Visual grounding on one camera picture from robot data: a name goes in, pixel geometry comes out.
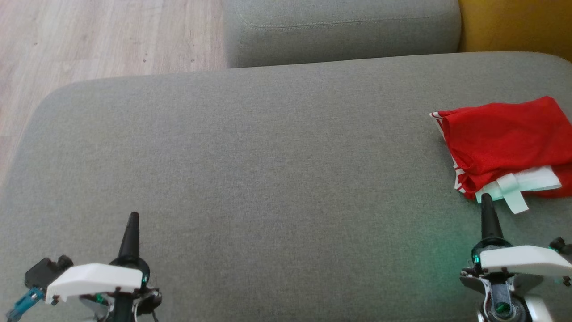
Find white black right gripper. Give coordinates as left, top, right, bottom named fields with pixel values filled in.
left=460, top=193, right=572, bottom=282

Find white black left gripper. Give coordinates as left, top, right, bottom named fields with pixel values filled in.
left=45, top=212, right=151, bottom=302

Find red shorts with white trim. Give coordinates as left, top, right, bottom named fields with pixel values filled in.
left=456, top=177, right=572, bottom=200

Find red white basketball jersey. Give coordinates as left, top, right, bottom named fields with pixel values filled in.
left=430, top=96, right=572, bottom=214

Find yellow and grey sofa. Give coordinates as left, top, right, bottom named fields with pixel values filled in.
left=0, top=51, right=572, bottom=322

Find wide yellow sofa back cushion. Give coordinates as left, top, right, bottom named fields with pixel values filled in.
left=458, top=0, right=572, bottom=62

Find grey sofa seat cushion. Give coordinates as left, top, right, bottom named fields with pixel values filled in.
left=223, top=0, right=462, bottom=69

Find left teal connector black cable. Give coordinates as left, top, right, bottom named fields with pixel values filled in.
left=5, top=286, right=45, bottom=322

